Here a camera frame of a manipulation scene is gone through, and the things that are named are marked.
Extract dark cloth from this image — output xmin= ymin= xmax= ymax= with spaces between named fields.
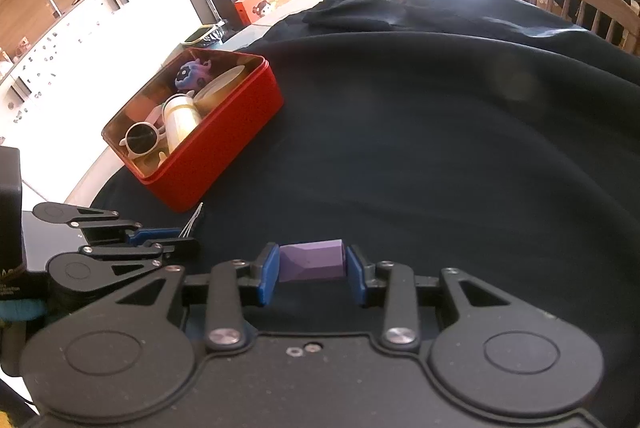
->
xmin=87 ymin=0 xmax=640 ymax=428

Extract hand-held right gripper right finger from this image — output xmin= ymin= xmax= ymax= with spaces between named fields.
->
xmin=346 ymin=245 xmax=556 ymax=351

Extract white cabinet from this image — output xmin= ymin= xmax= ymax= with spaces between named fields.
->
xmin=0 ymin=0 xmax=216 ymax=169

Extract white sunglasses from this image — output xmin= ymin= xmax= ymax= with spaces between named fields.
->
xmin=119 ymin=105 xmax=168 ymax=159

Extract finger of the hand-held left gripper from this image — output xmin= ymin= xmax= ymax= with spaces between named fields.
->
xmin=80 ymin=239 xmax=202 ymax=281
xmin=67 ymin=209 xmax=184 ymax=247

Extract teal trash bin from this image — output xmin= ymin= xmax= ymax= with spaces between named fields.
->
xmin=181 ymin=24 xmax=226 ymax=46

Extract white plastic bottle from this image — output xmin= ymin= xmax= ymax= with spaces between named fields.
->
xmin=162 ymin=93 xmax=203 ymax=154

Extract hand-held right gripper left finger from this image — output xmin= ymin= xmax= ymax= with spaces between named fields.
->
xmin=90 ymin=244 xmax=280 ymax=351

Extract person's left hand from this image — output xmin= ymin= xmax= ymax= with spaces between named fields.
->
xmin=0 ymin=300 xmax=47 ymax=325

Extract purple block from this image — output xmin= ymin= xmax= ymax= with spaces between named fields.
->
xmin=277 ymin=239 xmax=347 ymax=284

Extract red tin box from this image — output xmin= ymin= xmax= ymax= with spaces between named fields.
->
xmin=101 ymin=48 xmax=285 ymax=213

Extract orange gift box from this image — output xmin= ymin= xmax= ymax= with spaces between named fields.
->
xmin=234 ymin=0 xmax=293 ymax=27

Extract purple plush toy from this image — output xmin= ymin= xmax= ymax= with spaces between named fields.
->
xmin=175 ymin=58 xmax=213 ymax=94

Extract silver metal clip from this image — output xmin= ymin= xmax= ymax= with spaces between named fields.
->
xmin=181 ymin=202 xmax=205 ymax=240

